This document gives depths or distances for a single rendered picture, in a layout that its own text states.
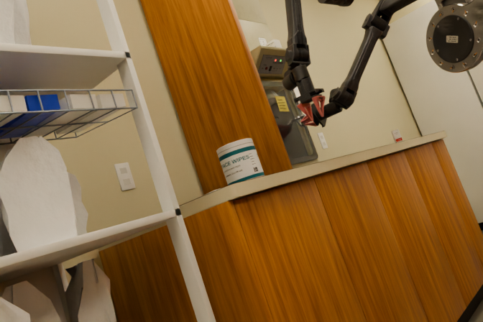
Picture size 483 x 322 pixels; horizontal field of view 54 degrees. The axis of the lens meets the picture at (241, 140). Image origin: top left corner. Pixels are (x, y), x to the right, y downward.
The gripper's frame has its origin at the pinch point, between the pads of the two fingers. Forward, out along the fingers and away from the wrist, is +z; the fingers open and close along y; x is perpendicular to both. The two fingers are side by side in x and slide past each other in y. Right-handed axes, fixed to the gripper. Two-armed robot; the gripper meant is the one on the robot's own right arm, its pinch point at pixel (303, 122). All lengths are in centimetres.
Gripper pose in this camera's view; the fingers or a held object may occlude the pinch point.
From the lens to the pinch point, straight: 222.1
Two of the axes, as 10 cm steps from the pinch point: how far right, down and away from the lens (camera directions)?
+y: -6.5, -6.7, -3.7
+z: -7.1, 3.5, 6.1
